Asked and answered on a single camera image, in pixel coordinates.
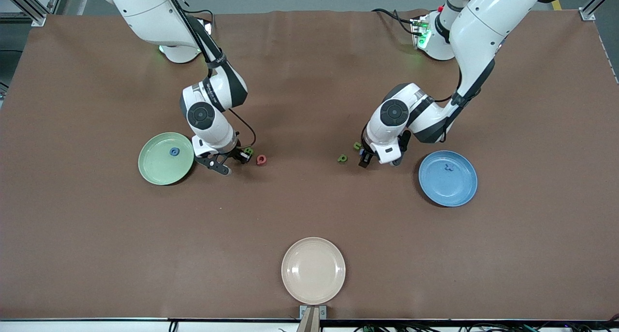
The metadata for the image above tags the beige plate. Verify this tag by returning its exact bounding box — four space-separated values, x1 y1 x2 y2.
281 237 347 305

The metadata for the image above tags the blue plate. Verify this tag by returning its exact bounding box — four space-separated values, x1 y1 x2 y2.
418 150 478 207

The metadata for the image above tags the brown table cover sheet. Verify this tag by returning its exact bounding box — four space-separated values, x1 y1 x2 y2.
0 9 619 320

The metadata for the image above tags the white table edge rail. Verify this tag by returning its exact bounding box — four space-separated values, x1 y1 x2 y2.
0 318 619 332

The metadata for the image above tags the camera stand bracket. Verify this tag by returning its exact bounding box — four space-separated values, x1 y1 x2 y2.
298 305 327 332

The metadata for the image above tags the light green plate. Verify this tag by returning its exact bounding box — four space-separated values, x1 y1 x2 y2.
138 132 195 186

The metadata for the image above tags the black arm base cable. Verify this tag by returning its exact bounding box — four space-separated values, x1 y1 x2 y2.
181 6 215 24
371 8 417 36

